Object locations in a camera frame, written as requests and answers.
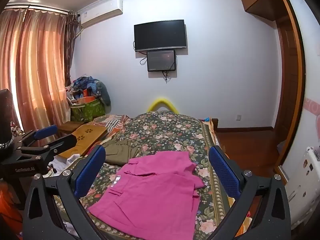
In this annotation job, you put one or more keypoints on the small black monitor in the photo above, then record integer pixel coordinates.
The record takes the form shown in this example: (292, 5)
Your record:
(160, 60)

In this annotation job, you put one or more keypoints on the white appliance with stickers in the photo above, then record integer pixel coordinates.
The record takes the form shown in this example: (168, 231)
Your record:
(303, 180)

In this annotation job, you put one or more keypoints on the yellow foam tube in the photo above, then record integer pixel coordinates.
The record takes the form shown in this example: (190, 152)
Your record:
(162, 103)

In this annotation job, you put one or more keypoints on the white cloth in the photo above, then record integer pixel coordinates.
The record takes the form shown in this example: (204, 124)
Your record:
(66, 163)

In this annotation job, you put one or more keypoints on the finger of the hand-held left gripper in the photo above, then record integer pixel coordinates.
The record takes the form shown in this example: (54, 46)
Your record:
(46, 131)
(60, 142)

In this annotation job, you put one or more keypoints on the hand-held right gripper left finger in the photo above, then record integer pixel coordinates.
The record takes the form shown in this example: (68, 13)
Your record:
(91, 171)

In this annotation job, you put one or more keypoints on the olive green pants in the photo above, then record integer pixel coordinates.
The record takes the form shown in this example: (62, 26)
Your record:
(117, 152)

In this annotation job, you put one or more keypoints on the white air conditioner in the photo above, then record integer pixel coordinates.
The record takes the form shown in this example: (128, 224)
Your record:
(100, 12)

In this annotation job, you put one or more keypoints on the striped cloth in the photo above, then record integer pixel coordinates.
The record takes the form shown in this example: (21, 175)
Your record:
(112, 121)

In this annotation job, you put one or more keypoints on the brown tied curtain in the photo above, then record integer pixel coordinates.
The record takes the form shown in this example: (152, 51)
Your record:
(70, 45)

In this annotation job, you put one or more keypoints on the green patterned bag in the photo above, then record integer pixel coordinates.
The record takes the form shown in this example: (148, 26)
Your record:
(87, 110)

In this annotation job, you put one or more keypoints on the wall-mounted black television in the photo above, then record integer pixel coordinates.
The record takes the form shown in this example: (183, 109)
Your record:
(160, 35)

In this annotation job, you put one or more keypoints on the pink pants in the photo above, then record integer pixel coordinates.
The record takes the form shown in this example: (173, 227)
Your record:
(150, 195)

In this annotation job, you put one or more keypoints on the wooden bed frame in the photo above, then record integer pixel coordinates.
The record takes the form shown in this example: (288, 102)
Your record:
(214, 125)

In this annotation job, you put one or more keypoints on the wooden lap desk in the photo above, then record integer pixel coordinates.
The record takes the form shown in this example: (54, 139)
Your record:
(85, 135)

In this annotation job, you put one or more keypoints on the pink orange curtain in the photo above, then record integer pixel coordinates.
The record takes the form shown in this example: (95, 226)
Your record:
(35, 67)

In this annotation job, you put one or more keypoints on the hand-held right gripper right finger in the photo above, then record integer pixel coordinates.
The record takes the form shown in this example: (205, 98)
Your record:
(223, 170)

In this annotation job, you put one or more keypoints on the floral bedspread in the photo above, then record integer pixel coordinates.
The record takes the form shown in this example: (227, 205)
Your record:
(162, 132)

